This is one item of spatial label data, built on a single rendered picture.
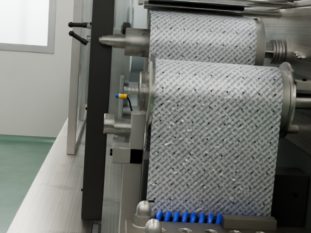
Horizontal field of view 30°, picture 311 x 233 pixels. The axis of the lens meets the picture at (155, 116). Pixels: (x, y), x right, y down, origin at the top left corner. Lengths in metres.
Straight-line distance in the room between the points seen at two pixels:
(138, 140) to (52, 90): 5.57
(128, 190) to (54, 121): 5.58
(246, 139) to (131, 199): 0.26
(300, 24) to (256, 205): 0.44
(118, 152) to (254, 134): 0.26
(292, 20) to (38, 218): 0.76
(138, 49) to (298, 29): 0.36
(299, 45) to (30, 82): 5.54
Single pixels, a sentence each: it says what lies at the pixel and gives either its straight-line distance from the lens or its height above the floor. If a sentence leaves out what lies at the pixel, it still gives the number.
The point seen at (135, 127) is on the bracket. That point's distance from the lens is 1.12.
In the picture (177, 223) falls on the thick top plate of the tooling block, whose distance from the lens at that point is 1.05.
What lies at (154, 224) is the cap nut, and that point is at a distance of 0.91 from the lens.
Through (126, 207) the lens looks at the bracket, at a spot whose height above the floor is 1.01.
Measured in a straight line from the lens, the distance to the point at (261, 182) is 1.10.
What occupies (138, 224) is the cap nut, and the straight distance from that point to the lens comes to 1.01.
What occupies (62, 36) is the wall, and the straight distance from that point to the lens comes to 6.62.
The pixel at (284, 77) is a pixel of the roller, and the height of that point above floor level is 1.30.
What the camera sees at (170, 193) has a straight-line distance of 1.08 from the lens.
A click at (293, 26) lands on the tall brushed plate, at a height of 1.40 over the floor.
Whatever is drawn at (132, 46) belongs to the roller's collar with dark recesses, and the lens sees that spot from 1.32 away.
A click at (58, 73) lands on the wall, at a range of 6.65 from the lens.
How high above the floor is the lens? 1.37
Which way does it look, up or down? 9 degrees down
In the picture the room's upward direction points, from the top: 4 degrees clockwise
